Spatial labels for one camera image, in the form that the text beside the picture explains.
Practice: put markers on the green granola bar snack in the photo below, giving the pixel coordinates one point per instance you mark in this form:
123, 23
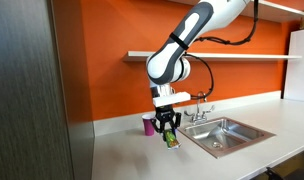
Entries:
171, 140

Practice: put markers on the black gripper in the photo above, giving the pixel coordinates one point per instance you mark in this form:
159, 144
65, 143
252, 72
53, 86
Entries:
164, 115

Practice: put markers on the long white wall shelf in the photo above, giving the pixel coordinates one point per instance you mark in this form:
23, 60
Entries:
242, 56

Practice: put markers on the purple plastic cup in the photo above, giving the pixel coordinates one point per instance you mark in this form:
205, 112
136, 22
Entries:
148, 126

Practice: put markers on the white tall cabinet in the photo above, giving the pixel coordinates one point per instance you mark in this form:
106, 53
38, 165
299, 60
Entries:
300, 66

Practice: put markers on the high white wall shelf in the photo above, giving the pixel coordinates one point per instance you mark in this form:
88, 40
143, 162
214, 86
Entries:
278, 10

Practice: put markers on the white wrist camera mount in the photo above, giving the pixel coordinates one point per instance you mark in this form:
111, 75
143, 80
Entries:
172, 98

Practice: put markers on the stainless steel sink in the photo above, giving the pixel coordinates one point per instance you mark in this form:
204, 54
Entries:
225, 135

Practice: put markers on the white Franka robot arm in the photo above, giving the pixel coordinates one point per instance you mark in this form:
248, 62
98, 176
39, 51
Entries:
185, 30

